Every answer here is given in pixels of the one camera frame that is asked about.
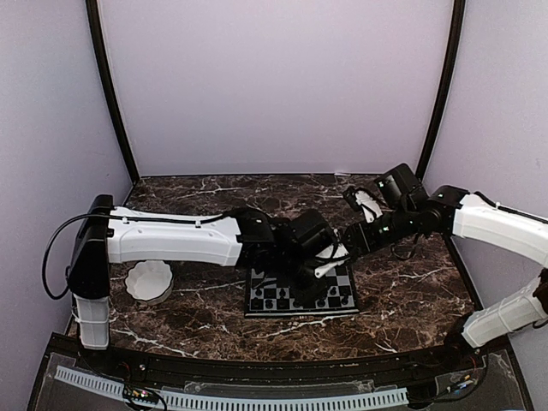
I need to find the left black frame post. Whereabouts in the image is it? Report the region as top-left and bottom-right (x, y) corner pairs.
(85, 0), (140, 184)

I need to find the white scalloped bowl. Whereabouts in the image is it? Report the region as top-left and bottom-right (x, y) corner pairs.
(125, 260), (174, 306)

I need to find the black front rail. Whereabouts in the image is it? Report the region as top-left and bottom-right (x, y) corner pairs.
(46, 333), (507, 385)

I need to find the right black frame post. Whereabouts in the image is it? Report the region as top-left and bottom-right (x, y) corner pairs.
(415, 0), (466, 181)

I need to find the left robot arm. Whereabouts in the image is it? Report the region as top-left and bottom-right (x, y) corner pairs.
(41, 194), (349, 373)

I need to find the black white chessboard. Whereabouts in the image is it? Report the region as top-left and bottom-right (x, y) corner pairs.
(243, 266), (360, 318)

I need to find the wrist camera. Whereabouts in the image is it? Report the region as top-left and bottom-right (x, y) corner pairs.
(374, 163), (421, 208)
(290, 209), (333, 255)

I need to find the white perforated cable tray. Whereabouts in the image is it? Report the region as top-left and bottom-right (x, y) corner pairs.
(54, 366), (409, 410)

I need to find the black frame post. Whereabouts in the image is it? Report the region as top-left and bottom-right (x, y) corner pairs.
(415, 0), (466, 181)
(85, 0), (140, 184)

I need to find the black corner piece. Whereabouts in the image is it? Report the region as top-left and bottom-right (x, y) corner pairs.
(251, 298), (262, 310)

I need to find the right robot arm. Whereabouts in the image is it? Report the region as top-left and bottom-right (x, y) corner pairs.
(342, 186), (547, 372)

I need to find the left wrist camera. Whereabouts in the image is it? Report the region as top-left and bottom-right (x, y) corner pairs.
(290, 209), (333, 255)

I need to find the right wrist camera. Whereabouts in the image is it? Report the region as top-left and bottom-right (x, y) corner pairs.
(374, 163), (421, 208)

